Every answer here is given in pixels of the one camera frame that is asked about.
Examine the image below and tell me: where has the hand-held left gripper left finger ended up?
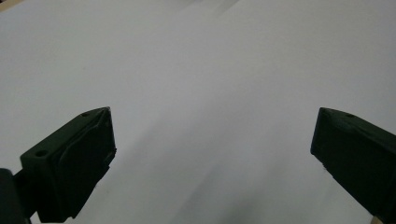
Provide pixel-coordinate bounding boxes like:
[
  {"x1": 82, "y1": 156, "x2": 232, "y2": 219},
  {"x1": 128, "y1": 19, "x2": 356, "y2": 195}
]
[{"x1": 20, "y1": 106, "x2": 117, "y2": 224}]

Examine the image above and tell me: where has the light wooden table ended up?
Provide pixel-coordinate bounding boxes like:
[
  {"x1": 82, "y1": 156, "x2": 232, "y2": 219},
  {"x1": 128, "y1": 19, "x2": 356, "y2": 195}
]
[{"x1": 0, "y1": 0, "x2": 24, "y2": 13}]

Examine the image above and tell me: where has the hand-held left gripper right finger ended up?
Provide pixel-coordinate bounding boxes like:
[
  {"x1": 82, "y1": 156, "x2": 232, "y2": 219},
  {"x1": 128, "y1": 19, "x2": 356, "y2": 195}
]
[{"x1": 310, "y1": 106, "x2": 396, "y2": 224}]

